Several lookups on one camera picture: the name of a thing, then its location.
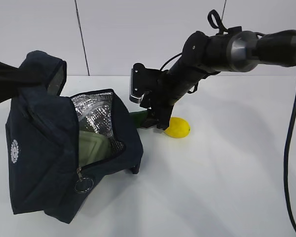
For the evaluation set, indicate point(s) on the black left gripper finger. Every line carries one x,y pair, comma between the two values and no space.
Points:
12,78

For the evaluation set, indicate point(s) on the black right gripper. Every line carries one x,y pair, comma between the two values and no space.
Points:
156,96

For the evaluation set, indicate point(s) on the green cucumber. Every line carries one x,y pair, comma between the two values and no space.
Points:
139,118

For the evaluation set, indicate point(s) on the dark navy lunch bag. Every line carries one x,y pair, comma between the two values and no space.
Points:
42,135

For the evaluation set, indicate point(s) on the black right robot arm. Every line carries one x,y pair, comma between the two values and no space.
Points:
203,56

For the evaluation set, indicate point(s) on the yellow lemon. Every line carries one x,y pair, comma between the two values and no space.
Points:
178,128

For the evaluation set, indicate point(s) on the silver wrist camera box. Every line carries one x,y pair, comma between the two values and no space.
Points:
138,80

